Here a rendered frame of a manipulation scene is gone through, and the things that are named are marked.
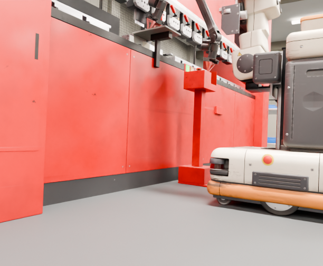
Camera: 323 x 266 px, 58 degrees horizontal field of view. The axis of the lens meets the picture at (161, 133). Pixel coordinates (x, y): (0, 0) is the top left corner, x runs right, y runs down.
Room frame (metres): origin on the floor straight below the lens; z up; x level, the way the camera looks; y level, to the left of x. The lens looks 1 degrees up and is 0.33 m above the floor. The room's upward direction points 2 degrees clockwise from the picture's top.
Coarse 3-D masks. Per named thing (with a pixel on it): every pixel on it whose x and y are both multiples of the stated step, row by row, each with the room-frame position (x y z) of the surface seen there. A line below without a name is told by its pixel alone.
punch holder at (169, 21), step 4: (168, 4) 2.24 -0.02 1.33; (168, 8) 2.24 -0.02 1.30; (176, 8) 2.31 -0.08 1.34; (168, 12) 2.24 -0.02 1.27; (172, 12) 2.26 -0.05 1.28; (176, 12) 2.31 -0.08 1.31; (168, 16) 2.23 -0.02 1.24; (172, 16) 2.26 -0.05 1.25; (168, 20) 2.23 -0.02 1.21; (172, 20) 2.26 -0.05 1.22; (176, 20) 2.31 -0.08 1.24; (164, 24) 2.26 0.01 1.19; (168, 24) 2.25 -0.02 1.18; (172, 24) 2.26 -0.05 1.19; (176, 24) 2.31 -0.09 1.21; (172, 28) 2.31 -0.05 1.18; (176, 28) 2.32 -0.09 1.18
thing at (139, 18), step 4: (136, 8) 1.96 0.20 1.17; (136, 12) 1.96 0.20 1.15; (140, 12) 2.00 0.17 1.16; (136, 16) 1.96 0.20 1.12; (140, 16) 2.00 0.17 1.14; (144, 16) 2.03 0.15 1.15; (136, 20) 1.98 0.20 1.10; (140, 20) 2.00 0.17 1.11; (144, 20) 2.03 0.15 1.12; (140, 24) 2.02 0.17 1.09; (144, 24) 2.05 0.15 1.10
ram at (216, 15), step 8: (168, 0) 2.22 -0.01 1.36; (176, 0) 2.31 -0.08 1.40; (184, 0) 2.41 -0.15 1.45; (192, 0) 2.52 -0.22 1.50; (208, 0) 2.78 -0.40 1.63; (216, 0) 2.92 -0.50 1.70; (224, 0) 3.08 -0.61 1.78; (232, 0) 3.26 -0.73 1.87; (192, 8) 2.52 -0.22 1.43; (216, 8) 2.93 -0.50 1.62; (192, 16) 2.53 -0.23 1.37; (200, 16) 2.65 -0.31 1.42; (216, 16) 2.93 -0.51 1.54; (200, 24) 2.65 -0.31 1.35; (216, 24) 2.94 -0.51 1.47; (224, 40) 3.12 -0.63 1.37; (232, 40) 3.30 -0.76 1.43; (232, 48) 3.31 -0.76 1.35
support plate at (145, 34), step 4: (148, 28) 1.85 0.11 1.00; (152, 28) 1.83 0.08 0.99; (156, 28) 1.82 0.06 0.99; (160, 28) 1.81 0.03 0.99; (164, 28) 1.81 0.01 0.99; (168, 28) 1.81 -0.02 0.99; (132, 32) 1.92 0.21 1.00; (136, 32) 1.90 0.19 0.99; (140, 32) 1.89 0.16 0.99; (144, 32) 1.89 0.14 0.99; (148, 32) 1.89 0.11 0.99; (152, 32) 1.89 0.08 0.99; (156, 32) 1.88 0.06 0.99; (160, 32) 1.88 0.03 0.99; (172, 32) 1.87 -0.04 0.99; (176, 32) 1.88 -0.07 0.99; (140, 36) 1.98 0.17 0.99; (144, 36) 1.97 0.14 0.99; (148, 36) 1.97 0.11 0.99; (172, 36) 1.95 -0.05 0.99; (148, 40) 2.05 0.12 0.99
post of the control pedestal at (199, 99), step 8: (200, 96) 2.05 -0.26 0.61; (200, 104) 2.05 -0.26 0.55; (200, 112) 2.05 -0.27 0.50; (200, 120) 2.05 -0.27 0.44; (200, 128) 2.05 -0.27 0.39; (200, 136) 2.05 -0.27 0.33; (200, 144) 2.05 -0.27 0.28; (192, 152) 2.08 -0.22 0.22; (200, 152) 2.05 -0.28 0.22; (192, 160) 2.08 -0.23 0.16; (200, 160) 2.06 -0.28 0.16
